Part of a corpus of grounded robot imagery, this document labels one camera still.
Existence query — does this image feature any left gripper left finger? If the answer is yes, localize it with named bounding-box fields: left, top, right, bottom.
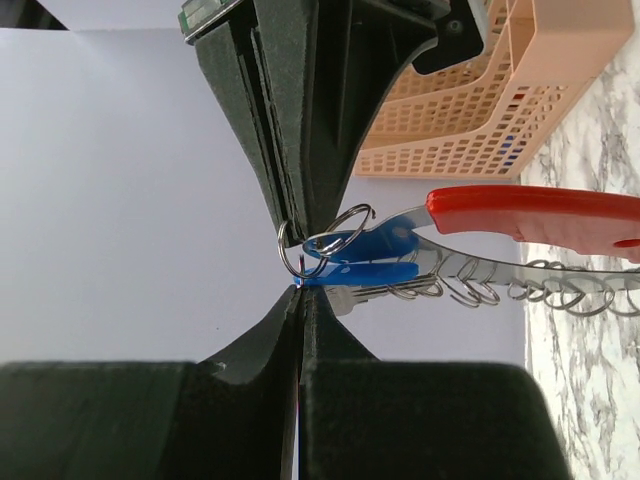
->
left=1, top=288, right=303, bottom=479

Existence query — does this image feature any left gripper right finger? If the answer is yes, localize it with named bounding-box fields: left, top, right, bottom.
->
left=299, top=288, right=571, bottom=479

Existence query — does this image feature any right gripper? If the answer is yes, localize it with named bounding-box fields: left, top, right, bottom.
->
left=178, top=1, right=489, bottom=240

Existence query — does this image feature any blue tagged key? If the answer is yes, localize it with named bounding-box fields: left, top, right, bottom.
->
left=277, top=203, right=422, bottom=317

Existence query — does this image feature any red handled keyring with rings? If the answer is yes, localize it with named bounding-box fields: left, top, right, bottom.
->
left=366, top=185, right=639, bottom=312

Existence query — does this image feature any peach desk file organizer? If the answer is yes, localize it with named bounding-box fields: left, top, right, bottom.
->
left=353, top=0, right=635, bottom=180

